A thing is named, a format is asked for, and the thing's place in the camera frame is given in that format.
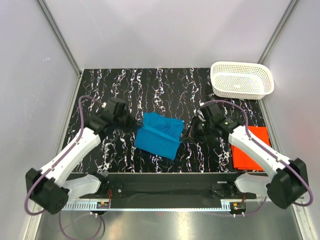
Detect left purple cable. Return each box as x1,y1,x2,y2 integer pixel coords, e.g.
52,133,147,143
24,96,106,240

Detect white plastic basket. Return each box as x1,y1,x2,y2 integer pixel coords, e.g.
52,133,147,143
210,61,275,100

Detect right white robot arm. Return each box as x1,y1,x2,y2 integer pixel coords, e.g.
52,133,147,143
180,100,314,209

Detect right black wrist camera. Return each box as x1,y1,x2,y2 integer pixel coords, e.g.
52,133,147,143
199,103,226,125

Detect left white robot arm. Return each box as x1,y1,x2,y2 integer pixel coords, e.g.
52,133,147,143
24,95,143,216

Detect blue t shirt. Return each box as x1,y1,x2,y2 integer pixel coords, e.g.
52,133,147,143
134,112,184,160

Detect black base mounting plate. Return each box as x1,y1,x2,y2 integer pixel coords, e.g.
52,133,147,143
48,171,291,210

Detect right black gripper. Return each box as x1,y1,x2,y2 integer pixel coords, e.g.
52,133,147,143
179,116,214,144

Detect folded orange t shirt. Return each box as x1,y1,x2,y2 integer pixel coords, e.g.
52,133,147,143
230,126,272,172

